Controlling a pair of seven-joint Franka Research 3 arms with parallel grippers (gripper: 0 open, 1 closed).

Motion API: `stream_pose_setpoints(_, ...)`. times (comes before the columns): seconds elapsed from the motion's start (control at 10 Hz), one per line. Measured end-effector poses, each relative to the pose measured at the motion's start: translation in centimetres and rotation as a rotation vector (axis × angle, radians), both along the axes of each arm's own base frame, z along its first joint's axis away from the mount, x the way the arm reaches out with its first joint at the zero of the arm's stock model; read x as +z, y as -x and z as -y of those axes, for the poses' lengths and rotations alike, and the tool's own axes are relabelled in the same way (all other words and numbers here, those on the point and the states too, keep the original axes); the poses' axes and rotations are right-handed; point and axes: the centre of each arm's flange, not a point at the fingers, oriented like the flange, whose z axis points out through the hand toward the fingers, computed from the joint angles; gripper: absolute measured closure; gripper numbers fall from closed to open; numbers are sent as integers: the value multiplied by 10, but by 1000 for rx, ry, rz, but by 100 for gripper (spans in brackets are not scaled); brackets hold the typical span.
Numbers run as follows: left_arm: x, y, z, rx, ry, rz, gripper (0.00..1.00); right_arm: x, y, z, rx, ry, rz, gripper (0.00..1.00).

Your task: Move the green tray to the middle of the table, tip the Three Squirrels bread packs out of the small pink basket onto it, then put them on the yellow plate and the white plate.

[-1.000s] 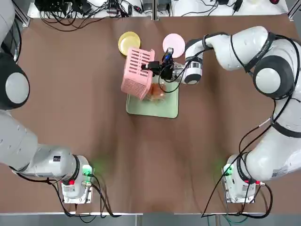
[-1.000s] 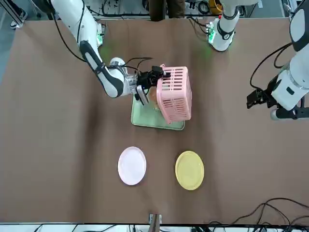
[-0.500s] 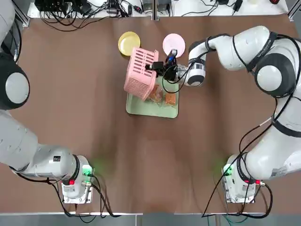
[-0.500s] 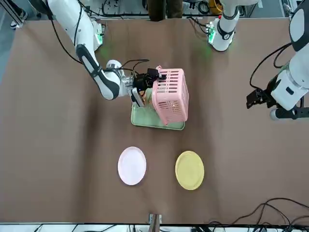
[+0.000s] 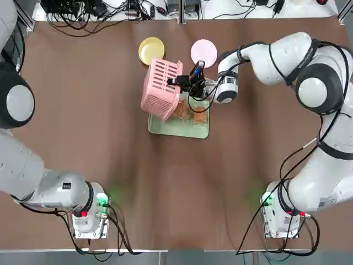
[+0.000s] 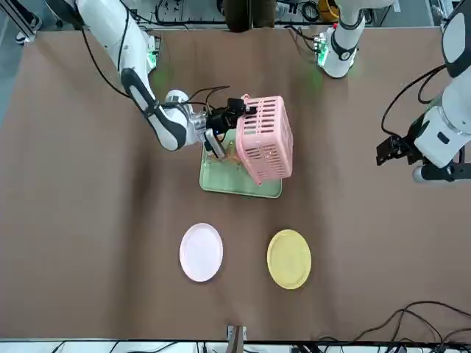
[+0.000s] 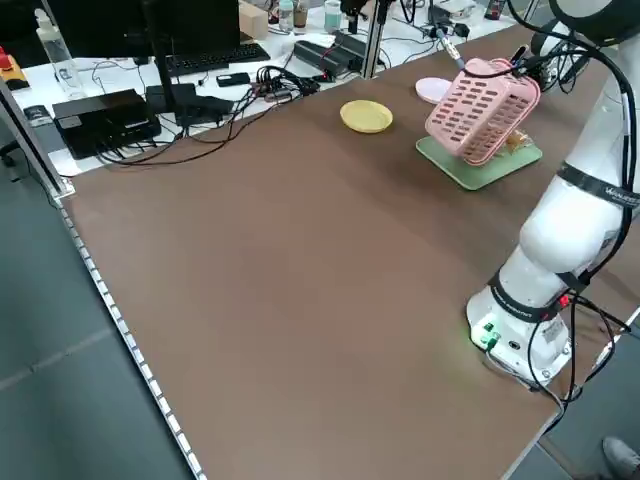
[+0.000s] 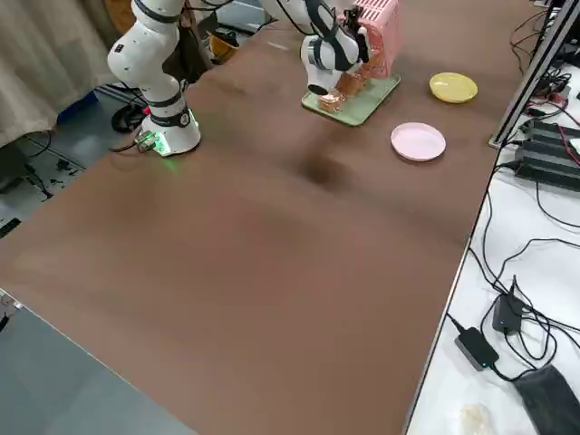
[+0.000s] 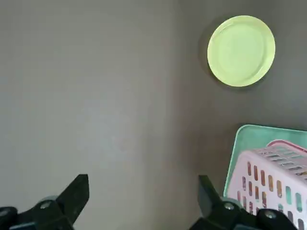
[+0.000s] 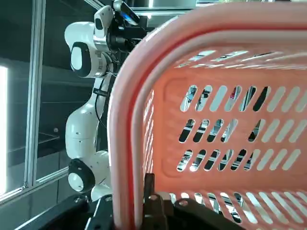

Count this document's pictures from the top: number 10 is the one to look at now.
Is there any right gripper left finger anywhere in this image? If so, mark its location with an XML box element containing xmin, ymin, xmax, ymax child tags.
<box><xmin>14</xmin><ymin>194</ymin><xmax>115</xmax><ymax>230</ymax></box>

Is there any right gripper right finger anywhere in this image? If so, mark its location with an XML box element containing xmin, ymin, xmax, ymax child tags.
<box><xmin>142</xmin><ymin>172</ymin><xmax>242</xmax><ymax>230</ymax></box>

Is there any small pink plastic basket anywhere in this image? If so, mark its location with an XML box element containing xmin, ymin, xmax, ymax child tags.
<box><xmin>107</xmin><ymin>2</ymin><xmax>307</xmax><ymax>230</ymax></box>

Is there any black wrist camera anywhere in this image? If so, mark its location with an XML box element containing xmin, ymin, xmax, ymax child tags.
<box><xmin>113</xmin><ymin>0</ymin><xmax>140</xmax><ymax>26</ymax></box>

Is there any aluminium frame beam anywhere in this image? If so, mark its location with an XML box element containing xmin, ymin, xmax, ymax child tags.
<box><xmin>0</xmin><ymin>166</ymin><xmax>70</xmax><ymax>204</ymax></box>
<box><xmin>24</xmin><ymin>0</ymin><xmax>47</xmax><ymax>189</ymax></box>

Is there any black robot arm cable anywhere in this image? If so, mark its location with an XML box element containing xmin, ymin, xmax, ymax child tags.
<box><xmin>92</xmin><ymin>71</ymin><xmax>113</xmax><ymax>127</ymax></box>

